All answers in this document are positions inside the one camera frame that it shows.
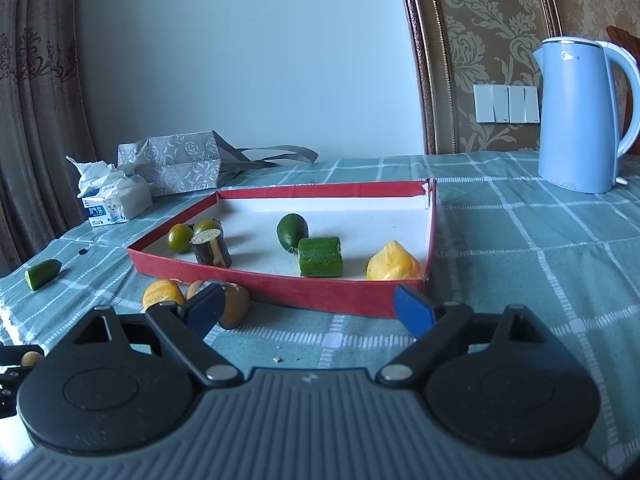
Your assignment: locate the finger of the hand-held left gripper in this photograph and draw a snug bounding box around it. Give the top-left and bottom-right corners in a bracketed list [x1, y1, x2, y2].
[0, 366, 25, 421]
[0, 344, 46, 365]

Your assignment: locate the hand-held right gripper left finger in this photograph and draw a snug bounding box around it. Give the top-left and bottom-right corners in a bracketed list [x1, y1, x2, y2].
[75, 283, 244, 387]

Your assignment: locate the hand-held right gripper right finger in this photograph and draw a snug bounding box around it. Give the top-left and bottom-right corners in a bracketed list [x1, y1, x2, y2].
[377, 285, 551, 387]

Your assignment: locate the yellow ridged pepper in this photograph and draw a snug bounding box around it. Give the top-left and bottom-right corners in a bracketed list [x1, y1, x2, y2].
[366, 240, 422, 282]

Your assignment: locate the green cherry tomato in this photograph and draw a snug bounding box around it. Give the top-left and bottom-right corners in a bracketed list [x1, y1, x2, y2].
[192, 218, 224, 241]
[167, 223, 195, 253]

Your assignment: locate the red cardboard box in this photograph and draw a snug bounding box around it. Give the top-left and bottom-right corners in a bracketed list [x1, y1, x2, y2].
[126, 178, 437, 320]

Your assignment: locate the small dark green avocado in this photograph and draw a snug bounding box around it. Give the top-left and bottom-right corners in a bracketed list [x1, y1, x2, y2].
[276, 213, 309, 252]

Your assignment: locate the brown potato toy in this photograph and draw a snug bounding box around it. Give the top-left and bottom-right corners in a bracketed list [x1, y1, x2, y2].
[219, 282, 251, 331]

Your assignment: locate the orange fruit piece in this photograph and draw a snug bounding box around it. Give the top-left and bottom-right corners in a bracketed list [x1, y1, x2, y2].
[142, 279, 186, 311]

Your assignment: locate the tapered cucumber end piece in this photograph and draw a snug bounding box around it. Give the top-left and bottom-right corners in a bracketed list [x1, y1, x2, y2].
[24, 259, 63, 291]

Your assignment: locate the green checked tablecloth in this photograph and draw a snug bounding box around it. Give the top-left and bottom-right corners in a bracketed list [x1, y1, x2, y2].
[0, 152, 640, 476]

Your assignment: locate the soft tissue pack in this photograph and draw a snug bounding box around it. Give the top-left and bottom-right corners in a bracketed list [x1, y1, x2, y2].
[65, 155, 154, 228]

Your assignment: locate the grey patterned gift bag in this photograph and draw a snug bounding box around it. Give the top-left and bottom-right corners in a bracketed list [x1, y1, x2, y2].
[117, 131, 319, 197]

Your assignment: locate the light blue electric kettle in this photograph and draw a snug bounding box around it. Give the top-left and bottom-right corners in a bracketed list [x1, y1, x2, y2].
[531, 36, 640, 195]

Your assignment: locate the brown wooden furniture piece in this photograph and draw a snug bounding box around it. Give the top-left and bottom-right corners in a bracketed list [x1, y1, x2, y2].
[606, 25, 640, 52]

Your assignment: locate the white wall switch panel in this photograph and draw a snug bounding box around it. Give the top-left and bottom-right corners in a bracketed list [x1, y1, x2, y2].
[473, 84, 541, 124]

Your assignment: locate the ornate framed wall panel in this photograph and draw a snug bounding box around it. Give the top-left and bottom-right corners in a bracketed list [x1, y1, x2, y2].
[392, 0, 640, 156]

